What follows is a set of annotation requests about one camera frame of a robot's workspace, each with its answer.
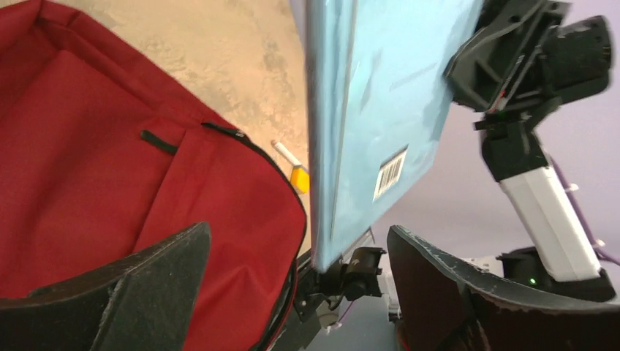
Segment white pencil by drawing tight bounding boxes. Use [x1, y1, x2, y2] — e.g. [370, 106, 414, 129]
[271, 140, 302, 167]

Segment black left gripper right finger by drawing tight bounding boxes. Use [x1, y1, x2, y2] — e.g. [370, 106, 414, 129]
[387, 225, 619, 350]

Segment orange eraser block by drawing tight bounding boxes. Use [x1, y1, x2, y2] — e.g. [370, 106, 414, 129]
[289, 165, 310, 194]

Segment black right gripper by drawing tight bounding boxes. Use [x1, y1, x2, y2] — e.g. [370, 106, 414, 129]
[445, 0, 613, 127]

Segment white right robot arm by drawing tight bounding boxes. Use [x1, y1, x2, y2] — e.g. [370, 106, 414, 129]
[445, 0, 616, 302]

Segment red backpack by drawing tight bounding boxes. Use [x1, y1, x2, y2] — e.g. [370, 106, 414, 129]
[1, 1, 306, 350]

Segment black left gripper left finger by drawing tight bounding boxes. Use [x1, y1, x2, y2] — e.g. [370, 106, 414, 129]
[1, 222, 211, 350]

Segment light blue notebook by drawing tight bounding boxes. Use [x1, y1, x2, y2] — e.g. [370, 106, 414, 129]
[304, 0, 482, 272]

